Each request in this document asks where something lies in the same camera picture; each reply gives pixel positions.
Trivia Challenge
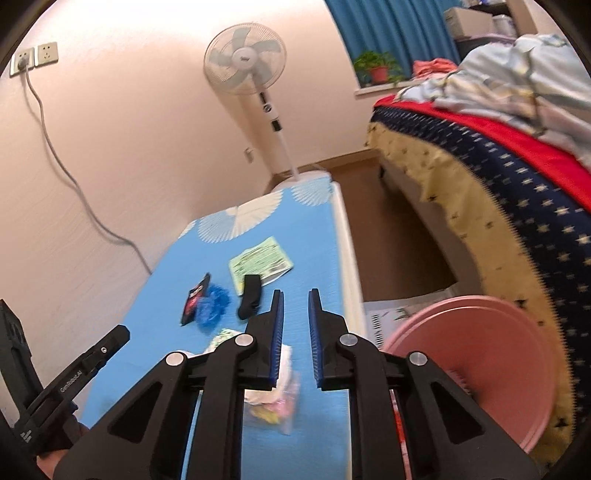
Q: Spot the plaid quilt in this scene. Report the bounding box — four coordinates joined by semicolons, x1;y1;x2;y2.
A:
394;33;591;167

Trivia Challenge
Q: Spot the clear plastic bag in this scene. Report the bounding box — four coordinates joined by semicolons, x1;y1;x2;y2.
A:
242;344;301;437

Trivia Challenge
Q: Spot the grey wall cable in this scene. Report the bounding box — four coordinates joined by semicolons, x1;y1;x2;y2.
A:
23;69;153;273

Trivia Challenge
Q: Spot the clear storage box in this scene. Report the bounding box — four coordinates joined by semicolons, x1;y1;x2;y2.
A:
490;15;517;37

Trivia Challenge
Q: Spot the cardboard box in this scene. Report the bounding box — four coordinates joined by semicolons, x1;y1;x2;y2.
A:
444;7;495;38

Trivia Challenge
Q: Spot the potted green plant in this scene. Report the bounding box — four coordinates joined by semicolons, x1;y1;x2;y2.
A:
353;50;403;86

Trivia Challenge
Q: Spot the pink plastic bin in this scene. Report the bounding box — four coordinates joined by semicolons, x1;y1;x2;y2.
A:
382;295;573;455

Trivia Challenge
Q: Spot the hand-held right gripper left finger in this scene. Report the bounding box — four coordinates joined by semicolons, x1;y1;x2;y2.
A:
53;289;286;480

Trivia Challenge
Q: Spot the white wall outlet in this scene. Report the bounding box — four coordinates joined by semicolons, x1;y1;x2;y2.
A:
10;46;35;77
34;41;60;65

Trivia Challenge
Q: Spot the person's left hand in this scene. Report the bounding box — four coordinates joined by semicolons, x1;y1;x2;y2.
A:
36;411;90;480

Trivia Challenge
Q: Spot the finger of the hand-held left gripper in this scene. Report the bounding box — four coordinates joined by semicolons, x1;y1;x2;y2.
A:
84;324;130;371

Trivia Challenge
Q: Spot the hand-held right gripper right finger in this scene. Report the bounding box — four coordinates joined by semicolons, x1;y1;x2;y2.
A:
307;288;542;480

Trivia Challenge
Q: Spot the green snack packet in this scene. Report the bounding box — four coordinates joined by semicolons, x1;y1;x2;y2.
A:
228;236;295;296

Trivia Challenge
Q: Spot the white standing fan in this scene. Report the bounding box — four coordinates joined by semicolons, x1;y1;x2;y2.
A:
204;19;331;192

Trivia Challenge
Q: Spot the blue plastic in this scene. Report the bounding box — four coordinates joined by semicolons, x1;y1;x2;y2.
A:
196;284;230;330

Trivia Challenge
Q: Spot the white printed cardboard sheet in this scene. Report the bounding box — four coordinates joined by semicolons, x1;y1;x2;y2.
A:
365;300;419;349

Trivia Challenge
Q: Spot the dark storage box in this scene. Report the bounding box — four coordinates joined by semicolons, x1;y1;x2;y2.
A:
455;34;513;47

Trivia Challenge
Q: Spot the red blanket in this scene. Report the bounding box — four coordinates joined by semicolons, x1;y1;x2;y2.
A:
374;95;591;204

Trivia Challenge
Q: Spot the pink cloth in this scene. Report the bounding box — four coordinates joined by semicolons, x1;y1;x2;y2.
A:
412;58;459;78

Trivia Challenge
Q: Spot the blue curtain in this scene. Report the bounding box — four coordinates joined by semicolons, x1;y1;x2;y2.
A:
323;0;462;86

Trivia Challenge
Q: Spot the black and red wrapper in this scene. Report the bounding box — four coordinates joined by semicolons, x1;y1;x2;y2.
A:
180;273;212;328

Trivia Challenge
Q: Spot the blue fan-print tablecloth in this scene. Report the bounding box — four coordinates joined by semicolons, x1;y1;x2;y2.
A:
85;178;352;480

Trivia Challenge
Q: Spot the grey bed frame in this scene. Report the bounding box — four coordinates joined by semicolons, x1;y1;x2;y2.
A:
379;161;462;289

